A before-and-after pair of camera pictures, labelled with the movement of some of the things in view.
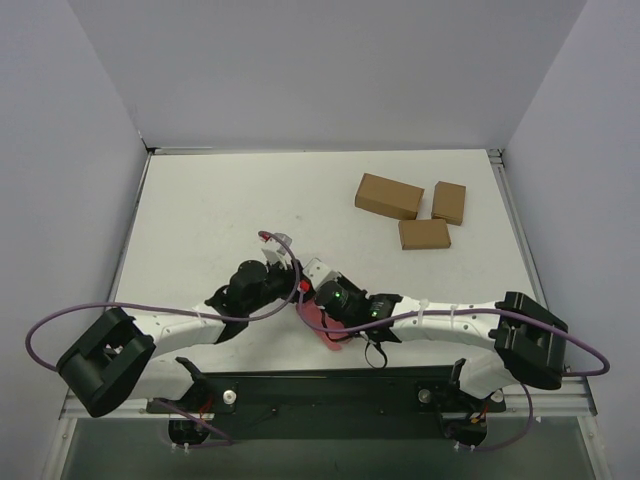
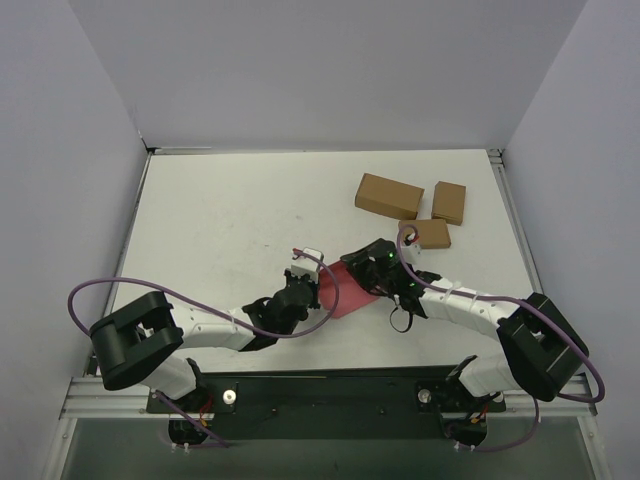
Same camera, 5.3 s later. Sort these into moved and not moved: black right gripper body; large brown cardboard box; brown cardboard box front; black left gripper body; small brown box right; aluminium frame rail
Moved: black right gripper body; black left gripper body
Not moved: large brown cardboard box; aluminium frame rail; small brown box right; brown cardboard box front
